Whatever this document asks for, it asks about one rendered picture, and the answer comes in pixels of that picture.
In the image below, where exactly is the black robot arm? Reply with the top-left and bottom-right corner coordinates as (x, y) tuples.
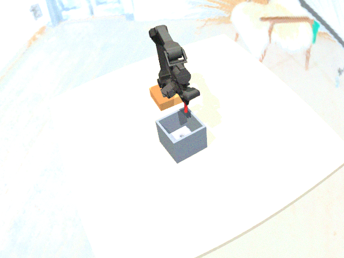
(148, 25), (191, 98)

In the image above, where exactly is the white square plate with hole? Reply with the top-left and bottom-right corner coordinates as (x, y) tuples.
(169, 126), (191, 141)

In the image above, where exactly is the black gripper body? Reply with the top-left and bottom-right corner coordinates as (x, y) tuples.
(165, 76), (200, 101)

